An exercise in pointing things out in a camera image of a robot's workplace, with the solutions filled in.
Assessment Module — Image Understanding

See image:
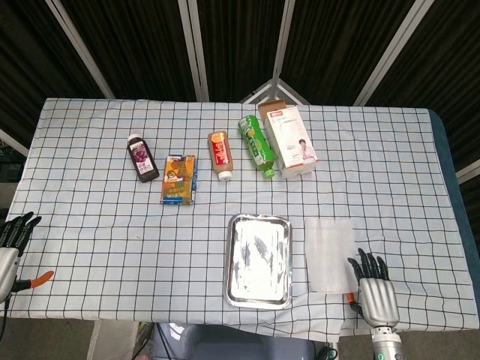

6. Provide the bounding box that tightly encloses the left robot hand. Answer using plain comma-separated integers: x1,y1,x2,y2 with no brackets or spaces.
0,211,56,303

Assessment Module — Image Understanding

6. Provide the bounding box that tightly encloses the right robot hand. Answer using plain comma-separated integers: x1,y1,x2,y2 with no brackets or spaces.
346,247,401,328

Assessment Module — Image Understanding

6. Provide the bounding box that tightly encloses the white cloth towel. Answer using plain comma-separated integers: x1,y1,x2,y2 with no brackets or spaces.
304,217,356,294

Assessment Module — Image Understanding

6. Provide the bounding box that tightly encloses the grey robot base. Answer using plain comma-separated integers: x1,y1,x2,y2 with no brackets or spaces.
151,322,316,360

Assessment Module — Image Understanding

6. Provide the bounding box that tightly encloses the silver metal tray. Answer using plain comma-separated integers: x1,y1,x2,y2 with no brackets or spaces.
223,213,293,311

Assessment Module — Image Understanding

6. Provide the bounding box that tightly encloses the checkered white tablecloth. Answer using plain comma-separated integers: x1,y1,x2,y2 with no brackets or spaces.
5,97,477,343

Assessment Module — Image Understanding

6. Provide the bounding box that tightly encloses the dark purple juice bottle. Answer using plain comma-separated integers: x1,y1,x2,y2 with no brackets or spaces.
127,134,161,184

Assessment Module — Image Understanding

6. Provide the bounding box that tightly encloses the white cardboard product box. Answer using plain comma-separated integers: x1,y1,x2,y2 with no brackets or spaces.
257,99,321,180

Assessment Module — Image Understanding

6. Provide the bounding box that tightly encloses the yellow blue snack carton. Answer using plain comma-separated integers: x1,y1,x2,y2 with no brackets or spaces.
160,153,199,206

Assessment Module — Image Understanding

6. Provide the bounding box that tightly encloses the green plastic drink bottle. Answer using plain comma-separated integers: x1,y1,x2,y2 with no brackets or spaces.
238,114,278,179

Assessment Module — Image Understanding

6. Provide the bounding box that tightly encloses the brown drink bottle red label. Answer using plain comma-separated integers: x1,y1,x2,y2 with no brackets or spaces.
207,130,233,182

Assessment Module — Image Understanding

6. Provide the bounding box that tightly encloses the white metal screen foot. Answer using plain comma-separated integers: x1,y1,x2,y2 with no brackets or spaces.
239,77,311,106

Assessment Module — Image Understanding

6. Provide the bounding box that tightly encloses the dark folding partition screen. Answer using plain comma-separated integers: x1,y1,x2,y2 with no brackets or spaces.
0,0,480,185

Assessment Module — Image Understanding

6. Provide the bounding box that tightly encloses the black left hand cable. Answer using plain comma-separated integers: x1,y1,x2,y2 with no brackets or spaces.
0,294,11,350

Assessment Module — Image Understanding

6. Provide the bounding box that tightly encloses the black cable with green plug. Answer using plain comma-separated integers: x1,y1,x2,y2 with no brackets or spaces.
314,340,338,360

